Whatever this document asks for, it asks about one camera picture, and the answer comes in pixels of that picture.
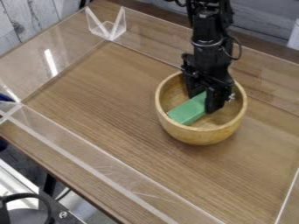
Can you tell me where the black metal base plate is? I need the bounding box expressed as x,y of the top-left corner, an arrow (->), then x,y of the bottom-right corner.
36,199 -> 87,224

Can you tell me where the brown wooden bowl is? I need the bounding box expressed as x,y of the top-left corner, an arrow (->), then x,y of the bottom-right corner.
153,72 -> 248,145

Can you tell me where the black cable loop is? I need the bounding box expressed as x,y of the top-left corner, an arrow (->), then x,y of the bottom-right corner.
0,192 -> 56,224

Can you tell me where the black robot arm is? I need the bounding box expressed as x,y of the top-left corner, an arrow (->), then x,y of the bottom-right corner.
165,0 -> 235,114

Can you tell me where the clear acrylic barrier wall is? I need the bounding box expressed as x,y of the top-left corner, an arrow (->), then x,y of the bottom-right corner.
0,1 -> 299,224

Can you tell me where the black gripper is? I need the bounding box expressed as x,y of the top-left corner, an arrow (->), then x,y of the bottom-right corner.
180,42 -> 236,115

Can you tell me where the green rectangular block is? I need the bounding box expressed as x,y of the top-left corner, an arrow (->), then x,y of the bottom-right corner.
167,92 -> 207,126

